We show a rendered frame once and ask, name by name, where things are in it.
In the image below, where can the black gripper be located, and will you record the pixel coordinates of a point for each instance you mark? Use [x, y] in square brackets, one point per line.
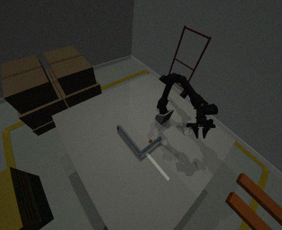
[195, 126]

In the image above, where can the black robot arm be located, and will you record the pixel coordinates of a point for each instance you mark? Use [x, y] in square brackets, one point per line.
[195, 99]

